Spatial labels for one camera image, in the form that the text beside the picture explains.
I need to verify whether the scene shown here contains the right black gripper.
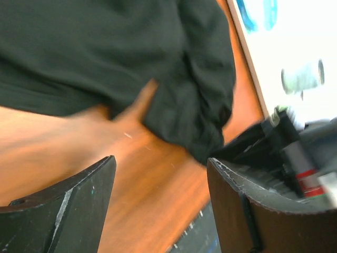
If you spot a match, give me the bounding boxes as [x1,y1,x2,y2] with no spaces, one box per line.
[210,110,336,200]

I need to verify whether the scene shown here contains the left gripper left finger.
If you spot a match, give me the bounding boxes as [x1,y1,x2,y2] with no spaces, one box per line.
[1,155,116,253]

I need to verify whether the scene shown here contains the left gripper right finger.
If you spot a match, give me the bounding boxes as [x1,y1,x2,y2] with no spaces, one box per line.
[207,158,336,252]

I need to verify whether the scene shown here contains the black tank top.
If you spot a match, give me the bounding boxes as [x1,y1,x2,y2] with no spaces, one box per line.
[1,1,236,164]

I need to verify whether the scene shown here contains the grey cup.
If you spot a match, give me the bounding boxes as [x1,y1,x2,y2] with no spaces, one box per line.
[281,59,325,95]

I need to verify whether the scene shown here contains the floral serving tray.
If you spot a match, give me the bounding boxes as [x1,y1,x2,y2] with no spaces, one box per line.
[228,1,336,123]

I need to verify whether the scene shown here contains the blue dotted plate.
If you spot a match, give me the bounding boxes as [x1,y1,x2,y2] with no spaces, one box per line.
[236,0,278,33]

